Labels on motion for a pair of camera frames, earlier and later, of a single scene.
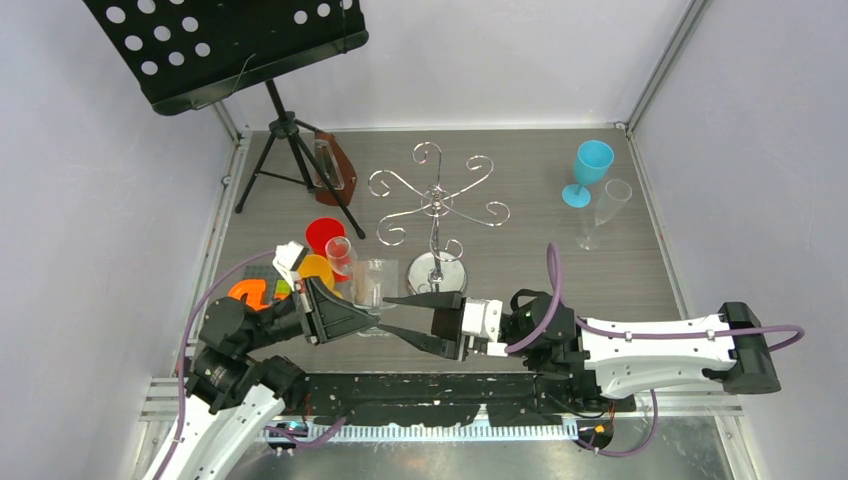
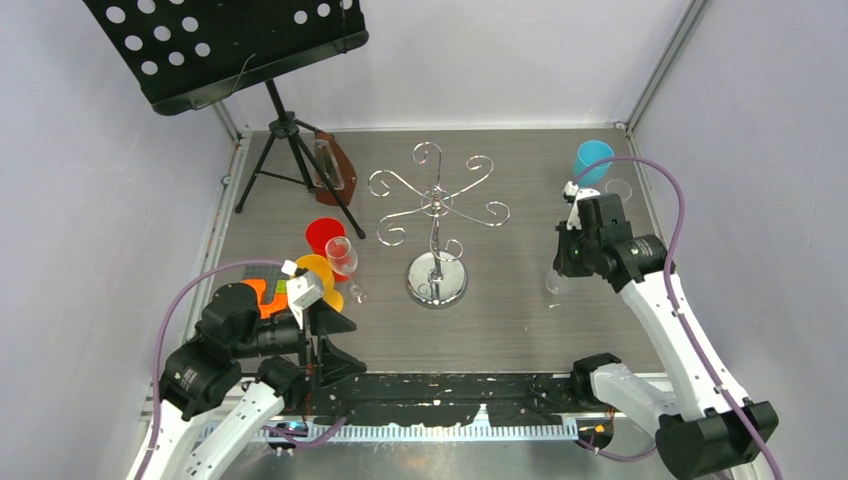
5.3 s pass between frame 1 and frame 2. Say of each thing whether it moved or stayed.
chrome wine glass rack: stayed
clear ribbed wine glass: moved
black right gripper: moved
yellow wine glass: stayed
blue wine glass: stayed
